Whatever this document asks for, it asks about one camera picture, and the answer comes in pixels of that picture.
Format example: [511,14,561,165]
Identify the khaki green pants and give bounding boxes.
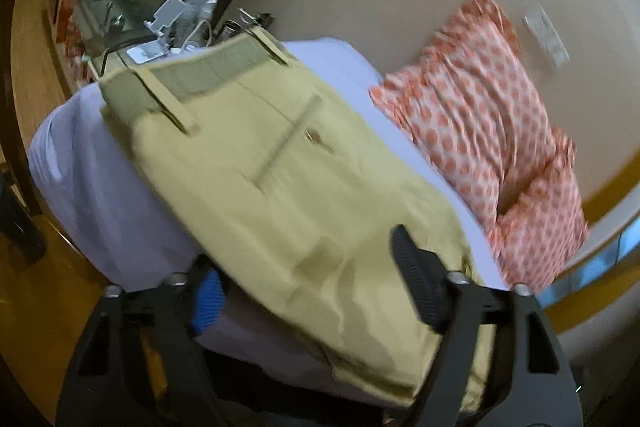
[100,28,477,407]

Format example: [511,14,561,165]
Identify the white phone stand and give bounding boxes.
[126,0,186,65]

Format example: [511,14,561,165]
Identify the small orange polka-dot pillow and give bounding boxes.
[488,128,589,294]

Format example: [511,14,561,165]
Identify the large orange polka-dot pillow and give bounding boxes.
[368,0,564,228]

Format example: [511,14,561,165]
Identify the white wall switch plate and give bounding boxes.
[523,5,570,68]

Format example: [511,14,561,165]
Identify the white bed mattress sheet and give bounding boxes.
[28,38,504,401]

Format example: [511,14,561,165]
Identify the glass bedside table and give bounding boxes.
[52,0,222,73]

